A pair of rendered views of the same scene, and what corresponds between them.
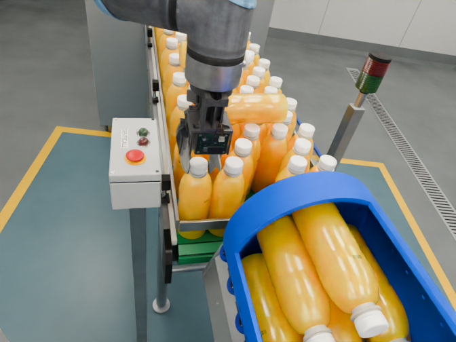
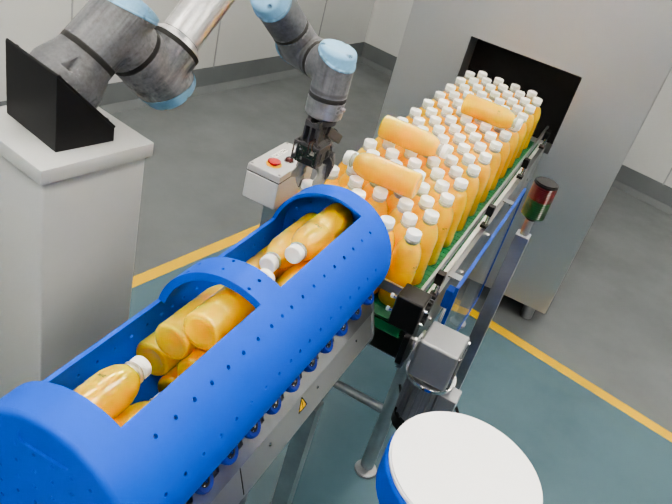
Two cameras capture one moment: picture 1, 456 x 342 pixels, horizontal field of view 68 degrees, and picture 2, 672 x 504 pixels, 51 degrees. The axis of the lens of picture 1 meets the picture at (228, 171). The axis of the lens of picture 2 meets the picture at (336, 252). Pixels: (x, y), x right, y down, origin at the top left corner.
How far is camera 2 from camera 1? 1.26 m
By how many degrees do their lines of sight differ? 31
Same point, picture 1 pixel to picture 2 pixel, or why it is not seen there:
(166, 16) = (301, 65)
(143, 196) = (264, 192)
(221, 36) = (320, 83)
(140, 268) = not seen: hidden behind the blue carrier
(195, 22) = (311, 71)
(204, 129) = (302, 141)
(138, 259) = not seen: hidden behind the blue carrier
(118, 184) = (251, 173)
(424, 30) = not seen: outside the picture
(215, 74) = (314, 105)
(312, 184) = (333, 189)
